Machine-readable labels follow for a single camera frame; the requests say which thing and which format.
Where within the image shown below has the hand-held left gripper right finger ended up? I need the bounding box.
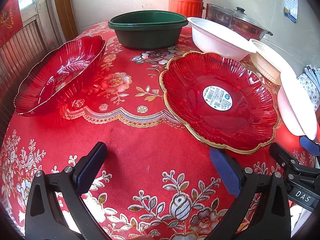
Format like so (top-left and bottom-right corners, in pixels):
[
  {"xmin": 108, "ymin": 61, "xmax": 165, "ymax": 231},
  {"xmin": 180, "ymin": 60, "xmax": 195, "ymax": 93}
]
[{"xmin": 207, "ymin": 147, "xmax": 292, "ymax": 240}]

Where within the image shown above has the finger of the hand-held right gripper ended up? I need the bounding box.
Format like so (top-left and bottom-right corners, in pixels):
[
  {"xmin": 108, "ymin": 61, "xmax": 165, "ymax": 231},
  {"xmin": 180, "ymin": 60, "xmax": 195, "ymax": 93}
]
[
  {"xmin": 300, "ymin": 135, "xmax": 320, "ymax": 155},
  {"xmin": 269, "ymin": 142, "xmax": 320, "ymax": 180}
]

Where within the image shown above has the cream ribbed bowl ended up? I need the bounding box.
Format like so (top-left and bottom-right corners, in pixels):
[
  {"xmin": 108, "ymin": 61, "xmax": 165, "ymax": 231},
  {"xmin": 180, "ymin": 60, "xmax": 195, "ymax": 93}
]
[{"xmin": 250, "ymin": 39, "xmax": 297, "ymax": 86}]

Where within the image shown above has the dark green plastic bowl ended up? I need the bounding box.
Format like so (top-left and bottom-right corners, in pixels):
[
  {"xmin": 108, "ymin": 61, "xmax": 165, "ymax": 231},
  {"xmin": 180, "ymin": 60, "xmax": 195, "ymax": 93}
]
[{"xmin": 108, "ymin": 10, "xmax": 189, "ymax": 50}]

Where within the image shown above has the glass jar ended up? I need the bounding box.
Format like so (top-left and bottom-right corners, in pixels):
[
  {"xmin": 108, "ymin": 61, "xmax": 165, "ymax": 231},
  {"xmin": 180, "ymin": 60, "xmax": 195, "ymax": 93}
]
[{"xmin": 205, "ymin": 3, "xmax": 235, "ymax": 28}]

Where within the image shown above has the glass pot lid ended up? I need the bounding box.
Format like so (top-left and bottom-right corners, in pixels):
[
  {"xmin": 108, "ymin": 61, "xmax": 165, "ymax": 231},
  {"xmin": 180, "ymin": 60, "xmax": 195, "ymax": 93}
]
[{"xmin": 233, "ymin": 7, "xmax": 265, "ymax": 32}]

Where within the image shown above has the steel cooking pot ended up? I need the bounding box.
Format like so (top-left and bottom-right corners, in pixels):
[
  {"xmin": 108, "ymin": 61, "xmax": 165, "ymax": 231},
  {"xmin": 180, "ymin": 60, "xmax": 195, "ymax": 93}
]
[{"xmin": 232, "ymin": 21, "xmax": 273, "ymax": 41}]

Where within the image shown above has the white disposable bowl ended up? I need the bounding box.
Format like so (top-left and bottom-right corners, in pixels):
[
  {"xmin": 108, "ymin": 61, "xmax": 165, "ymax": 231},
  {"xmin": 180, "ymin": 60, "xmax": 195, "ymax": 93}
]
[
  {"xmin": 277, "ymin": 68, "xmax": 318, "ymax": 141},
  {"xmin": 187, "ymin": 17, "xmax": 258, "ymax": 62}
]

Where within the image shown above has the red plate with white label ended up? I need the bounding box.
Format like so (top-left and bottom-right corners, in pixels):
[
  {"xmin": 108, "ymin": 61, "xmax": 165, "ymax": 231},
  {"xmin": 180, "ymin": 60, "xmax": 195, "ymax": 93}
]
[{"xmin": 159, "ymin": 51, "xmax": 280, "ymax": 155}]

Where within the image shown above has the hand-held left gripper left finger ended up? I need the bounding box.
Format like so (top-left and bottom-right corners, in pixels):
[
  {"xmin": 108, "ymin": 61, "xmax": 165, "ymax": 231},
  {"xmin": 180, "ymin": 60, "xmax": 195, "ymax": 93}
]
[{"xmin": 24, "ymin": 141, "xmax": 110, "ymax": 240}]

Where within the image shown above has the red poster gold black print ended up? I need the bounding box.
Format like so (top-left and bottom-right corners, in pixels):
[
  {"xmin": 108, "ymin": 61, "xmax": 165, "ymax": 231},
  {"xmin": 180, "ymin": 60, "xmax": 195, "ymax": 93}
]
[{"xmin": 0, "ymin": 0, "xmax": 23, "ymax": 47}]

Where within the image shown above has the wooden door frame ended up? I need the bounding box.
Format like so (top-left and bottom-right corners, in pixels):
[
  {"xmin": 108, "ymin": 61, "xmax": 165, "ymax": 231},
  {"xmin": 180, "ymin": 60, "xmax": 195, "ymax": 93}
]
[{"xmin": 52, "ymin": 0, "xmax": 79, "ymax": 42}]

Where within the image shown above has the red floral tablecloth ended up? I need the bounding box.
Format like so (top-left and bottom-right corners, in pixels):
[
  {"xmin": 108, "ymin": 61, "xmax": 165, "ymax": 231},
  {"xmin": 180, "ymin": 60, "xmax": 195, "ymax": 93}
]
[{"xmin": 0, "ymin": 21, "xmax": 320, "ymax": 240}]

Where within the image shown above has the corrugated metal panel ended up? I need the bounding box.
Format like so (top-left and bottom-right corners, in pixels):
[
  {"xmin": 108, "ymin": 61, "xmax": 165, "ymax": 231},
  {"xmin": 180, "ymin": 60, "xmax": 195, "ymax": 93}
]
[{"xmin": 0, "ymin": 20, "xmax": 54, "ymax": 110}]

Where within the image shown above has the floral patterned cushion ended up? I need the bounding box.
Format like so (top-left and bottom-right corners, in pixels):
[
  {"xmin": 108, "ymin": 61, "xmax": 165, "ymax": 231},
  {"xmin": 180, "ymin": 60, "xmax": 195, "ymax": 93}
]
[{"xmin": 297, "ymin": 73, "xmax": 320, "ymax": 112}]

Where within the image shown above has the window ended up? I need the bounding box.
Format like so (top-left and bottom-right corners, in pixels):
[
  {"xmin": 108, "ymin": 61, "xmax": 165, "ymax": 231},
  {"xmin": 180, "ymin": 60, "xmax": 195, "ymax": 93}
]
[{"xmin": 17, "ymin": 0, "xmax": 42, "ymax": 23}]

